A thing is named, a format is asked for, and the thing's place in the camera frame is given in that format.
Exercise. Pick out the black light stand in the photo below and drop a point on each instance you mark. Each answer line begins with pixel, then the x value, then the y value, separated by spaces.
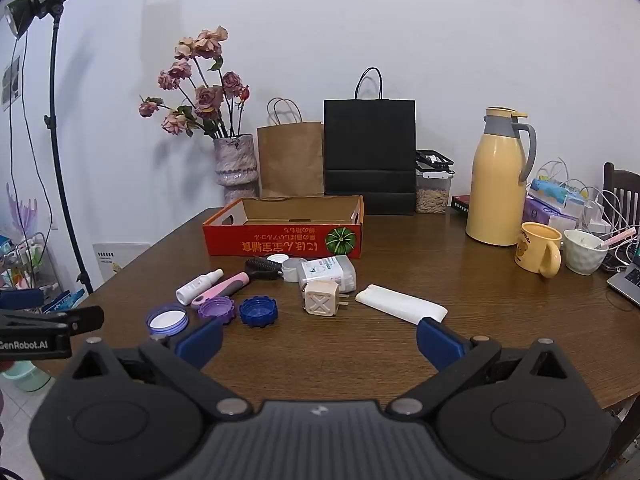
pixel 52 110

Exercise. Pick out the dark red book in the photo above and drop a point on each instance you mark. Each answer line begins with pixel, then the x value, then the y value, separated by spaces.
pixel 460 202

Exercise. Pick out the mottled pink ceramic vase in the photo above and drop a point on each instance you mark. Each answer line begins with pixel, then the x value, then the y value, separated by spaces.
pixel 235 165

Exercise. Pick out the blue ridged bottle cap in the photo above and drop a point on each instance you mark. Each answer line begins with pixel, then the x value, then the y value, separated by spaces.
pixel 258 311

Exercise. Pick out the beige charger plug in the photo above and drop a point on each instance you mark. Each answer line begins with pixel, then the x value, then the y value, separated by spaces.
pixel 320 302

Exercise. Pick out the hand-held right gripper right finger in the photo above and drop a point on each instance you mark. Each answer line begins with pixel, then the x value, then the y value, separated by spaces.
pixel 440 342

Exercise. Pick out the light blue package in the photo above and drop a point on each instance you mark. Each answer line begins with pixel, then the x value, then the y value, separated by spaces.
pixel 552 191

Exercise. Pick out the pink white stick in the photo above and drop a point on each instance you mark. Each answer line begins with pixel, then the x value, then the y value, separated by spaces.
pixel 620 237

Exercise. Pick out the grey laptop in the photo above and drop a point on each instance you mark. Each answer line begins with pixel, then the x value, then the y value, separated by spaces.
pixel 627 277

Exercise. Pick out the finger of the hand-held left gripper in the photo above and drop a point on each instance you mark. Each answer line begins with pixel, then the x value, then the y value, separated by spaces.
pixel 85 320
pixel 20 299

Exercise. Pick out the wall poster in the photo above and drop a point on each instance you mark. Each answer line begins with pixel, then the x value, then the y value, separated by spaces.
pixel 10 82

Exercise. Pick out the green plastic bucket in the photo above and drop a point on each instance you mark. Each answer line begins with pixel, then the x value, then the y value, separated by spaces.
pixel 27 377

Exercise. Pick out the white long flat case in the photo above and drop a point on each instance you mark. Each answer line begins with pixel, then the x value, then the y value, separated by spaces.
pixel 400 304

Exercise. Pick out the brown paper bag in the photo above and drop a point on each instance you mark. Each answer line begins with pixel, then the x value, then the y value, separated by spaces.
pixel 292 160

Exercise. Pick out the black paper bag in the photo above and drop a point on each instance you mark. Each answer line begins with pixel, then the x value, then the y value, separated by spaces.
pixel 370 150

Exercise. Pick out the purple tissue pack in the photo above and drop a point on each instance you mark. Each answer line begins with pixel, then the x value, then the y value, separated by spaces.
pixel 545 215

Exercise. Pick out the blue white packets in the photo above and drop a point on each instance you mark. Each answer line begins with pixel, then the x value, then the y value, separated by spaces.
pixel 62 302

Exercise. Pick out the purple rimmed round lid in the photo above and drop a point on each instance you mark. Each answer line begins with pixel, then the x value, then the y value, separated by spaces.
pixel 167 320

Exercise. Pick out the clear plastic food container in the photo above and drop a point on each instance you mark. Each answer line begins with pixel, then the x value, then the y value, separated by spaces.
pixel 432 195

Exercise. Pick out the white tape roll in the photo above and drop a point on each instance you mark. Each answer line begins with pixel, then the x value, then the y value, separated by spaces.
pixel 292 270

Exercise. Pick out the white spray bottle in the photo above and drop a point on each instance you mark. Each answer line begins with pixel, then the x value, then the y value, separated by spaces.
pixel 197 287

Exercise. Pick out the red cardboard box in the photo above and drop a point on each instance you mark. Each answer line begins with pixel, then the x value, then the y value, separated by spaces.
pixel 280 240

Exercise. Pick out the yellow bear mug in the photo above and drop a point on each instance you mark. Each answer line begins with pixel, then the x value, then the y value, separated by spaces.
pixel 532 250

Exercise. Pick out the small white round lid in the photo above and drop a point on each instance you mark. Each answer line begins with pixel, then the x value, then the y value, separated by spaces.
pixel 277 259

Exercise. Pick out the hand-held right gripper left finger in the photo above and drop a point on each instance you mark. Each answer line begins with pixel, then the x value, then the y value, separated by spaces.
pixel 200 342

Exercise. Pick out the purple ridged bottle cap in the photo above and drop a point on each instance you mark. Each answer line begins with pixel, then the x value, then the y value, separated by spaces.
pixel 217 310

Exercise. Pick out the white dimpled cup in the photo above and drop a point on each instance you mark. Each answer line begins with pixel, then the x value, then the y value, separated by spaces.
pixel 582 257

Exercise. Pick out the dark wooden chair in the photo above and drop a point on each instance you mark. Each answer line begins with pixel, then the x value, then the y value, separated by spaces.
pixel 622 182

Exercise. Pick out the yellow thermos jug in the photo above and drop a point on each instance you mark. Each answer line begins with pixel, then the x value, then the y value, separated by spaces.
pixel 495 190

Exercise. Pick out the dried pink roses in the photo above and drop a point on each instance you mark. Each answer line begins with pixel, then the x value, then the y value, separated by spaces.
pixel 207 97

